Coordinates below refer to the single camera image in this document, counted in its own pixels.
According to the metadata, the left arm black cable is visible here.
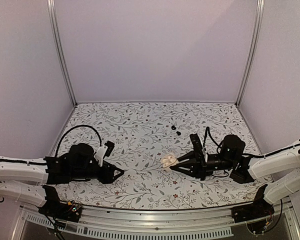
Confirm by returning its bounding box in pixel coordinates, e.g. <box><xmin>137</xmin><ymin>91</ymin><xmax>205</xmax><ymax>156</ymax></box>
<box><xmin>54</xmin><ymin>124</ymin><xmax>103</xmax><ymax>158</ymax></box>

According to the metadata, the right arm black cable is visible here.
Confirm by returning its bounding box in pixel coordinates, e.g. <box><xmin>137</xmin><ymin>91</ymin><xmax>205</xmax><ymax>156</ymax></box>
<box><xmin>203</xmin><ymin>126</ymin><xmax>225</xmax><ymax>153</ymax></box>

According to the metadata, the aluminium frame post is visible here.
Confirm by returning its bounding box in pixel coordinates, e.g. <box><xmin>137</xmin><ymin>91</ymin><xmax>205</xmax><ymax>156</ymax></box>
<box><xmin>47</xmin><ymin>0</ymin><xmax>78</xmax><ymax>107</ymax></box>
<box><xmin>235</xmin><ymin>0</ymin><xmax>265</xmax><ymax>108</ymax></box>

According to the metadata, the right aluminium frame post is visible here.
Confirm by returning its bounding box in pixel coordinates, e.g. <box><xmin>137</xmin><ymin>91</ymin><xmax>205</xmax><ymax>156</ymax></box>
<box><xmin>235</xmin><ymin>0</ymin><xmax>265</xmax><ymax>108</ymax></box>

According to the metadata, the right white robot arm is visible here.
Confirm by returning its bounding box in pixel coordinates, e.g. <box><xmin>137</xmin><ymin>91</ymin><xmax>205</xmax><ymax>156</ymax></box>
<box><xmin>170</xmin><ymin>134</ymin><xmax>300</xmax><ymax>218</ymax></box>

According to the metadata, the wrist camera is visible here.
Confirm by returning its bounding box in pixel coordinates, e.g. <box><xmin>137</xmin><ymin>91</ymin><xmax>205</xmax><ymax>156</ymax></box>
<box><xmin>189</xmin><ymin>133</ymin><xmax>206</xmax><ymax>161</ymax></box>
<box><xmin>94</xmin><ymin>141</ymin><xmax>115</xmax><ymax>167</ymax></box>

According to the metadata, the front aluminium rail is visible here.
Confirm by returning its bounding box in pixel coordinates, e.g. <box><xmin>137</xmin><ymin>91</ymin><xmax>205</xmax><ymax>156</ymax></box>
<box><xmin>11</xmin><ymin>198</ymin><xmax>300</xmax><ymax>240</ymax></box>

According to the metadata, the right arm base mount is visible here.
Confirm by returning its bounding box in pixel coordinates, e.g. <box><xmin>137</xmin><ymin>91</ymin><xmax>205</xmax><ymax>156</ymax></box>
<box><xmin>231</xmin><ymin>184</ymin><xmax>283</xmax><ymax>236</ymax></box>

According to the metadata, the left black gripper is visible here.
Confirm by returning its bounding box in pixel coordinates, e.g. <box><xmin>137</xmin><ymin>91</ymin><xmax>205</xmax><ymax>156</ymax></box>
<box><xmin>70</xmin><ymin>160</ymin><xmax>125</xmax><ymax>185</ymax></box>

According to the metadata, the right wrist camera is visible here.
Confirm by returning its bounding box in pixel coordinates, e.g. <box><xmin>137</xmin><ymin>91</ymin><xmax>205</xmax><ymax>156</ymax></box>
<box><xmin>189</xmin><ymin>133</ymin><xmax>206</xmax><ymax>161</ymax></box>

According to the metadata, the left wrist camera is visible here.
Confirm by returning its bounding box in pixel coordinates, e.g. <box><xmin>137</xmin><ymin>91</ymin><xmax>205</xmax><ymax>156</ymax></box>
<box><xmin>94</xmin><ymin>141</ymin><xmax>115</xmax><ymax>167</ymax></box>

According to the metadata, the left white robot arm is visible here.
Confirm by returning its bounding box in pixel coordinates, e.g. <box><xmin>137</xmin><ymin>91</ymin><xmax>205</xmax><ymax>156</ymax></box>
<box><xmin>0</xmin><ymin>141</ymin><xmax>125</xmax><ymax>217</ymax></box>

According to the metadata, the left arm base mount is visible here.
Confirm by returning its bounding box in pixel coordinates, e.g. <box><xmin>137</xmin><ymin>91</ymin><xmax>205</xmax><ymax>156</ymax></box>
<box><xmin>38</xmin><ymin>185</ymin><xmax>83</xmax><ymax>223</ymax></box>

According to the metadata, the left aluminium frame post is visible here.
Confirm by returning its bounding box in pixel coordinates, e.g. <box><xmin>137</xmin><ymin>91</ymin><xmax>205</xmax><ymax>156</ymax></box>
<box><xmin>47</xmin><ymin>0</ymin><xmax>78</xmax><ymax>107</ymax></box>

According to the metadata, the white earbud charging case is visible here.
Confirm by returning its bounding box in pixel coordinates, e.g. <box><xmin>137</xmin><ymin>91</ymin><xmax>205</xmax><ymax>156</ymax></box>
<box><xmin>160</xmin><ymin>153</ymin><xmax>179</xmax><ymax>170</ymax></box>

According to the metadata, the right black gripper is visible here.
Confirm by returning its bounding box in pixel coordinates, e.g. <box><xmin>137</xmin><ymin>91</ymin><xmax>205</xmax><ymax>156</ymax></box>
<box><xmin>172</xmin><ymin>149</ymin><xmax>236</xmax><ymax>181</ymax></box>

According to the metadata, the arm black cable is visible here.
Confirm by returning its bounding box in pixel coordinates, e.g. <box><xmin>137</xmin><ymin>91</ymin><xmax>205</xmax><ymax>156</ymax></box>
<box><xmin>203</xmin><ymin>126</ymin><xmax>225</xmax><ymax>153</ymax></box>
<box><xmin>54</xmin><ymin>124</ymin><xmax>103</xmax><ymax>158</ymax></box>

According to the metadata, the floral patterned table mat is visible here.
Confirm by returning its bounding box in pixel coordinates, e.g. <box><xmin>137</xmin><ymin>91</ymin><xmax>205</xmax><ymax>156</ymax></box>
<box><xmin>55</xmin><ymin>102</ymin><xmax>272</xmax><ymax>210</ymax></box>

